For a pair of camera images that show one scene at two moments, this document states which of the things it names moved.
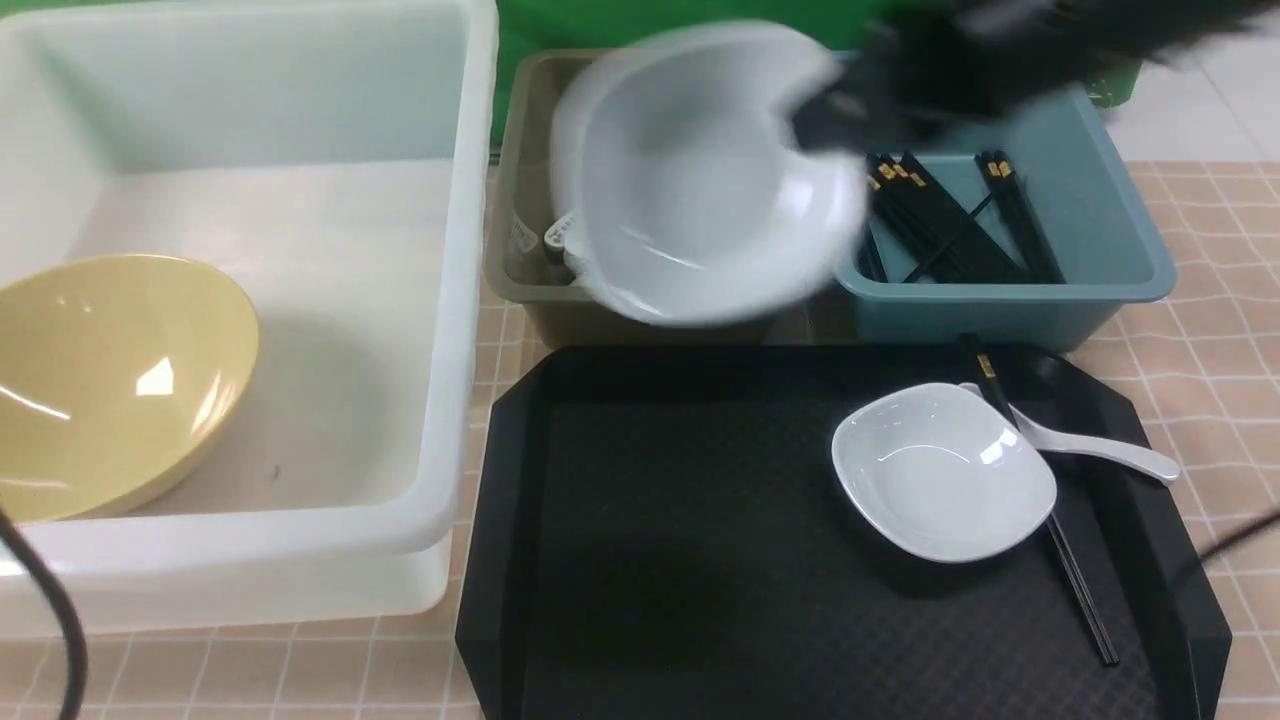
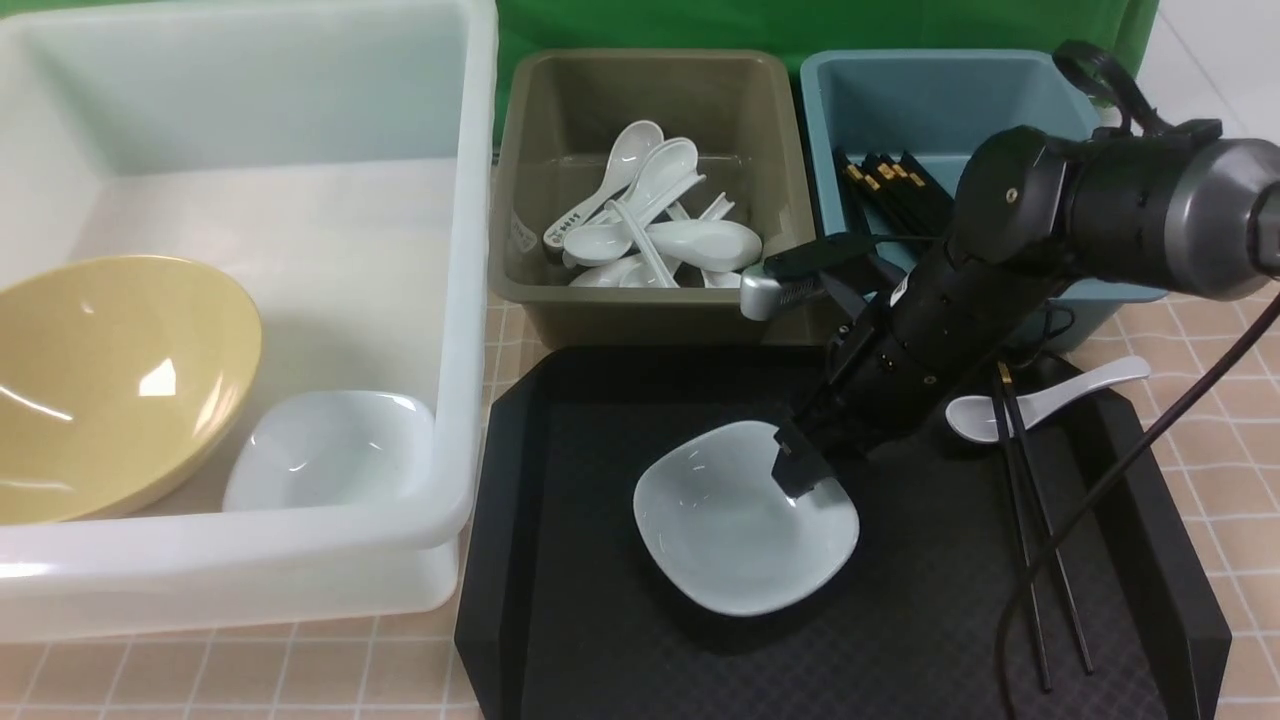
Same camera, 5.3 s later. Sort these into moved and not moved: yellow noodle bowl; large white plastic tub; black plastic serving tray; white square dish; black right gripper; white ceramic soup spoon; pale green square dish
Moved: pale green square dish; white ceramic soup spoon; black right gripper; white square dish
Not moved: yellow noodle bowl; black plastic serving tray; large white plastic tub
